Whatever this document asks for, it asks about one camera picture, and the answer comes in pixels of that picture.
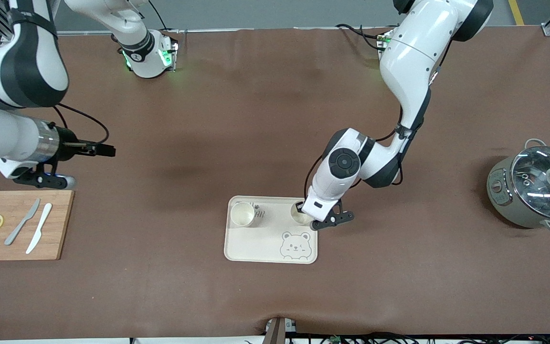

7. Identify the black arm base cable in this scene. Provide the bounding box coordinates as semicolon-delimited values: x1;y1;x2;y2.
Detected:
147;0;171;33
336;22;391;50

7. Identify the white plastic knife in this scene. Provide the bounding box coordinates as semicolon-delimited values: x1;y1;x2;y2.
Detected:
25;203;53;255

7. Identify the black right arm base cable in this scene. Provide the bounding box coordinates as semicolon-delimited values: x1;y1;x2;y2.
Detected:
147;0;171;33

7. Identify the glass pot lid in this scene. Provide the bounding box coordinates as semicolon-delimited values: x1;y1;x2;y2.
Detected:
510;146;550;221

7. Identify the wooden cutting board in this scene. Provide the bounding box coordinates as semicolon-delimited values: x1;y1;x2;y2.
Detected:
0;190;75;261

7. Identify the white IKEA cup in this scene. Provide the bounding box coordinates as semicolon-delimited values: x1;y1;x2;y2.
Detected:
290;201;315;226
230;202;256;228

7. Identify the camera mount at table edge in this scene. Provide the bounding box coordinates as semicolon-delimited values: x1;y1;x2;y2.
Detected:
262;316;297;344

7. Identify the grey-green electric pot body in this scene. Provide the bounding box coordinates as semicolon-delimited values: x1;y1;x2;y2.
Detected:
487;139;550;234

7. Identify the black left arm base cable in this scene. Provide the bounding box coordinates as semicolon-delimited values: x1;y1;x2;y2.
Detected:
336;22;391;50

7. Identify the grey plastic knife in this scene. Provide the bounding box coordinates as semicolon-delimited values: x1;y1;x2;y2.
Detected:
4;198;41;246

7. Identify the cream bear print tray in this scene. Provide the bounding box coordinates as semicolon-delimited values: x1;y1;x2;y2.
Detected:
224;195;318;264

